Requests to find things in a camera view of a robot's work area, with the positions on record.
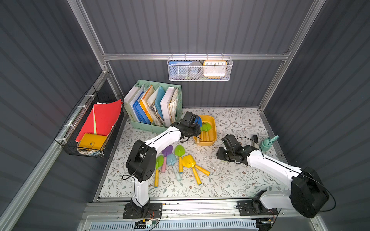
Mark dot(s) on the teal spray bottle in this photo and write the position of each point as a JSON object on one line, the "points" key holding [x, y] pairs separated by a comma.
{"points": [[267, 143]]}

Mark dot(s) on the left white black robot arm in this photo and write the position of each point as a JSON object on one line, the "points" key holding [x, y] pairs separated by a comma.
{"points": [[141, 163]]}

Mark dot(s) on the green shovel yellow handle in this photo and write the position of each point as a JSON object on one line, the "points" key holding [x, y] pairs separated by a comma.
{"points": [[201, 137], [158, 165], [206, 127]]}

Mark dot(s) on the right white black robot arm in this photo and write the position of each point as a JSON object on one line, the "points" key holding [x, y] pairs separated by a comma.
{"points": [[305, 192]]}

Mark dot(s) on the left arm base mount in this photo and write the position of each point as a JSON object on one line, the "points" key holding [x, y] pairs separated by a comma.
{"points": [[150, 210]]}

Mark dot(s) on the white orange alarm clock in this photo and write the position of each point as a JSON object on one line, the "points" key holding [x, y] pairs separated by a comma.
{"points": [[214, 69]]}

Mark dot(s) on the purple shovel pink handle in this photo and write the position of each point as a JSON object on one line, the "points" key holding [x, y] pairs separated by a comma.
{"points": [[167, 151]]}

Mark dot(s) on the blue folders in organizer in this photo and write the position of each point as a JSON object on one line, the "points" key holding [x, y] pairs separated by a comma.
{"points": [[142, 118]]}

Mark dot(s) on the yellow wallet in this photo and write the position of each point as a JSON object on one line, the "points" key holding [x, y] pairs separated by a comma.
{"points": [[92, 141]]}

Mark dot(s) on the green file organizer box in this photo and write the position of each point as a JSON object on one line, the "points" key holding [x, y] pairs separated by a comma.
{"points": [[151, 104]]}

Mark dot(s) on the lime shovel yellow handle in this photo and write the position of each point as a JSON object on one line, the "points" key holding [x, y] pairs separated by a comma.
{"points": [[180, 151]]}

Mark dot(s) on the yellow plastic storage box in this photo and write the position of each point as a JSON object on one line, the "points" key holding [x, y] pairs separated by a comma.
{"points": [[212, 132]]}

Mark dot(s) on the red folder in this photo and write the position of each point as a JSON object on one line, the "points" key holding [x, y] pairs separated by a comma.
{"points": [[101, 119]]}

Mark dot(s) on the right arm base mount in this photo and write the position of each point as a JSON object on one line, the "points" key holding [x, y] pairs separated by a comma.
{"points": [[254, 208]]}

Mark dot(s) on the white books in organizer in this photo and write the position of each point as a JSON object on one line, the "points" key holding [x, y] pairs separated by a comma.
{"points": [[167, 98]]}

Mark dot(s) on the yellow shovel long handle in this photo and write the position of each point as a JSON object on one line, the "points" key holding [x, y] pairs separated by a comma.
{"points": [[189, 162]]}

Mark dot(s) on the blue shovel wooden handle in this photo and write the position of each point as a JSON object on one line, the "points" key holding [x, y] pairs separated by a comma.
{"points": [[199, 121]]}

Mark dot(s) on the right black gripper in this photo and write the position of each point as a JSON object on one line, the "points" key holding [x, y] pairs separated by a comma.
{"points": [[225, 153]]}

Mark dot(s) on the grey tape roll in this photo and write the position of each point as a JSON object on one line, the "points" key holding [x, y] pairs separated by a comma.
{"points": [[195, 70]]}

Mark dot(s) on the blue box in basket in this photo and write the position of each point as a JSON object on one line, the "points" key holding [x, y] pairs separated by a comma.
{"points": [[178, 70]]}

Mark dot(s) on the black wire side basket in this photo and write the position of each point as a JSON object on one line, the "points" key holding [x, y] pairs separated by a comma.
{"points": [[70, 131]]}

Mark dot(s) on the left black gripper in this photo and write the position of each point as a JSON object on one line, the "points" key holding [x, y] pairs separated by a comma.
{"points": [[191, 130]]}

